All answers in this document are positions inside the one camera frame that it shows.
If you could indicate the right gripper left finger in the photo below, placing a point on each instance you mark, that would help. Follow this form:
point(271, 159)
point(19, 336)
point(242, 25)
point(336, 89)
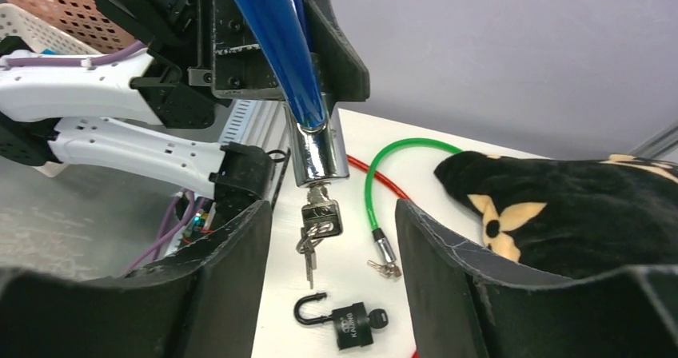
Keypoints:
point(202, 301)

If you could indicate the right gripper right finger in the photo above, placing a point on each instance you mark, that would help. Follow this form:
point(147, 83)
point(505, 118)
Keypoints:
point(465, 301)

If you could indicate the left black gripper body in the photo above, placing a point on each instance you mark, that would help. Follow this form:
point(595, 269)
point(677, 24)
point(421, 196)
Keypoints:
point(230, 63)

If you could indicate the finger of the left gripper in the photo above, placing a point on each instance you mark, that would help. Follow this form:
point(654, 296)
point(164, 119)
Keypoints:
point(342, 72)

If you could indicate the blue cable lock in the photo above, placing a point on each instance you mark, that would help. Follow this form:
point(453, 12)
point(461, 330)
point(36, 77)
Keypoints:
point(317, 146)

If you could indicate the black padlock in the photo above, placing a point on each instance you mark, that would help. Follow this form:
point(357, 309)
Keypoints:
point(353, 325)

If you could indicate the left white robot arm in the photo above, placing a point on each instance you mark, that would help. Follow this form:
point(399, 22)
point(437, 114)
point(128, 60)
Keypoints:
point(172, 63)

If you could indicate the black floral pillow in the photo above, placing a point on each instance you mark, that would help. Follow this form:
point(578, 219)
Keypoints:
point(573, 218)

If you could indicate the pink perforated basket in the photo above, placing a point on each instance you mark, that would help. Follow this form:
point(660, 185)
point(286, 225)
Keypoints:
point(81, 19)

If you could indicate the white perforated basket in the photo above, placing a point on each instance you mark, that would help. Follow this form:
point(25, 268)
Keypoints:
point(38, 34)

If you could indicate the red cable lock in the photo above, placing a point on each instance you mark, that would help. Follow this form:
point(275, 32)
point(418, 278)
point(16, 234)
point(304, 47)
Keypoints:
point(389, 269)

